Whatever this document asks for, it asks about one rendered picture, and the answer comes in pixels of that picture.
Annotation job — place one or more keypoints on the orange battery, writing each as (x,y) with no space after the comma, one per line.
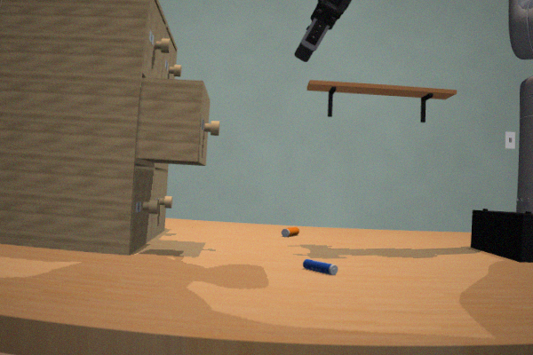
(287,232)

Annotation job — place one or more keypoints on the wooden chest of drawers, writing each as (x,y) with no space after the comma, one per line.
(70,83)

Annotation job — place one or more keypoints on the blue battery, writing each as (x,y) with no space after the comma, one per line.
(320,267)

